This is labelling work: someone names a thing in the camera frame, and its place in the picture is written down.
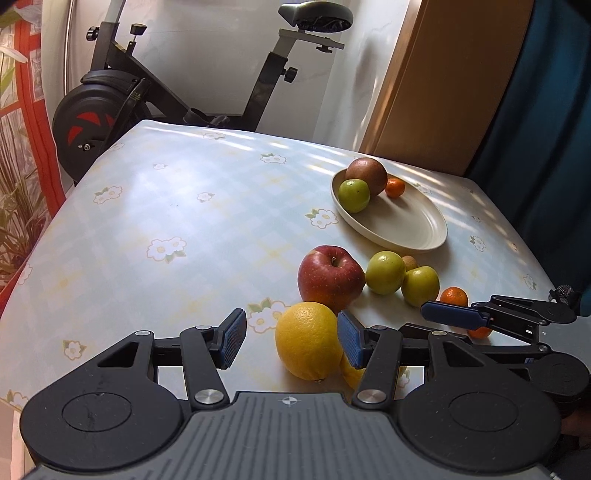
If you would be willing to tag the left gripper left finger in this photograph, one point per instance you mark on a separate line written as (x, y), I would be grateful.
(204, 351)

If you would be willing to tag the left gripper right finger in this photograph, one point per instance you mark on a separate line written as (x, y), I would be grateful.
(377, 350)

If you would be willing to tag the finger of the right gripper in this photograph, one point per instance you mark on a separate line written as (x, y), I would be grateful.
(515, 317)

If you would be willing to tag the yellow lemon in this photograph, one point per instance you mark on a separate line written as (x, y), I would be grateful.
(350, 374)
(307, 341)

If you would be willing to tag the green apple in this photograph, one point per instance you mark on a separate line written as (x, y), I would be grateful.
(421, 285)
(354, 195)
(385, 272)

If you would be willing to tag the shiny red apple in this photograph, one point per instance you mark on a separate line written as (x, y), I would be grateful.
(330, 276)

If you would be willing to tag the brown kiwi fruit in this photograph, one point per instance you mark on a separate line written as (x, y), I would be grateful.
(410, 262)

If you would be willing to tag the small orange mandarin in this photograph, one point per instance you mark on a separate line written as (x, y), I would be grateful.
(395, 187)

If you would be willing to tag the dull brownish red apple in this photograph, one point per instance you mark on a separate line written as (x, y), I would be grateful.
(371, 171)

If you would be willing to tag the floral plaid tablecloth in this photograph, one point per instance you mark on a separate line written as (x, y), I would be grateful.
(174, 227)

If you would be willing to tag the cream round plate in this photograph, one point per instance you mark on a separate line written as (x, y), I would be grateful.
(411, 224)

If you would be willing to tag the dark teal curtain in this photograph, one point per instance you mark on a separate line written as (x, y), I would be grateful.
(534, 160)

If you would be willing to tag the red patterned curtain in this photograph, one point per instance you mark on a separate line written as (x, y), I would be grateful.
(31, 188)

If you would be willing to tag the black exercise bike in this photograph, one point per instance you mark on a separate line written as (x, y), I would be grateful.
(221, 64)

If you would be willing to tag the wooden door panel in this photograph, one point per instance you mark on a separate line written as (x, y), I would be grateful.
(447, 75)

